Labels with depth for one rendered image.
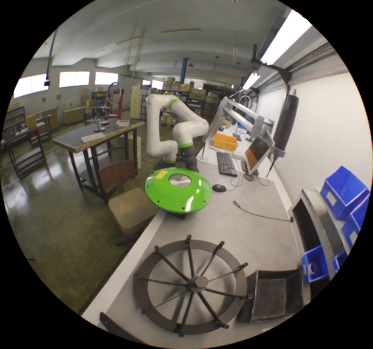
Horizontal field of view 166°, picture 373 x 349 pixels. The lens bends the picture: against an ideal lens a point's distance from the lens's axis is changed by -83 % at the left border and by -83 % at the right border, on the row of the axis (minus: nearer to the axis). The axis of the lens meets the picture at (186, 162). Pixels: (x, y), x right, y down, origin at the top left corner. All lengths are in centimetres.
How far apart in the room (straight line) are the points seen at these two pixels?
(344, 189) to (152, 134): 133
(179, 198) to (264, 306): 59
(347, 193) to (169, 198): 91
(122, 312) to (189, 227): 47
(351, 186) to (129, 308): 106
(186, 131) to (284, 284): 92
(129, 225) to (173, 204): 56
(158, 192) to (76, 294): 149
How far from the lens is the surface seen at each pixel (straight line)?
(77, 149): 138
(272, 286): 67
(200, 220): 66
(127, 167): 116
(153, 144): 103
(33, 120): 426
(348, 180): 88
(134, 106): 767
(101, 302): 56
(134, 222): 99
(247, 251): 66
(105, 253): 163
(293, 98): 41
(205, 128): 77
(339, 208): 65
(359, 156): 89
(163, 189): 53
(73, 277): 173
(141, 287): 46
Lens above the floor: 143
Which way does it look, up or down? 28 degrees down
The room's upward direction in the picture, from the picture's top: 9 degrees clockwise
